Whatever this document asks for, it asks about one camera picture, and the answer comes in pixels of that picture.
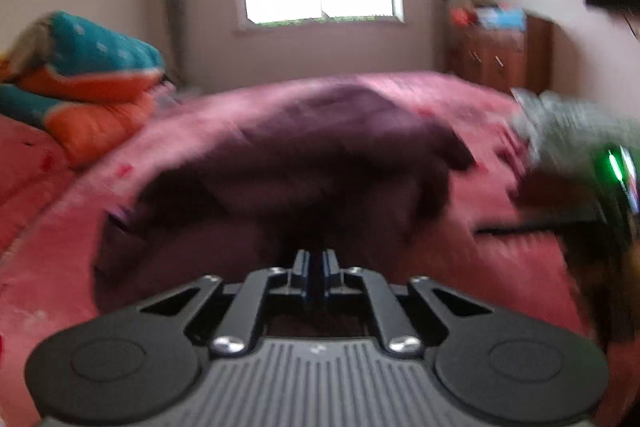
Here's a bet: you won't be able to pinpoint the purple down jacket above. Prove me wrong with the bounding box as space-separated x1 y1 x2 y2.
92 84 475 313

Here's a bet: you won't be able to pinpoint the red box on dresser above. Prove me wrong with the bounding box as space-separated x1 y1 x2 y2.
449 8 477 27

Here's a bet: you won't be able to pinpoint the orange teal folded quilt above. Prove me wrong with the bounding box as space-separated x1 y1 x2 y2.
1 11 165 169

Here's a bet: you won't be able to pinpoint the brown wooden dresser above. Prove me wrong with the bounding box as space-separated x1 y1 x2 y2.
448 14 554 94

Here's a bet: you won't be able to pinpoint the blue box on dresser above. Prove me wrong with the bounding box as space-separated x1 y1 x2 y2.
475 6 527 31

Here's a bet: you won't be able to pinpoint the pink heart-print pillow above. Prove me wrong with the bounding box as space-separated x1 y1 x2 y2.
0 116 75 253

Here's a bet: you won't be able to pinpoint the pink heart-print bed cover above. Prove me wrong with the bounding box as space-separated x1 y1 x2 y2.
1 74 639 426

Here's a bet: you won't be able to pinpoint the light green quilted jacket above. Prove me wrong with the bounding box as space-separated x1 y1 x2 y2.
511 88 639 180

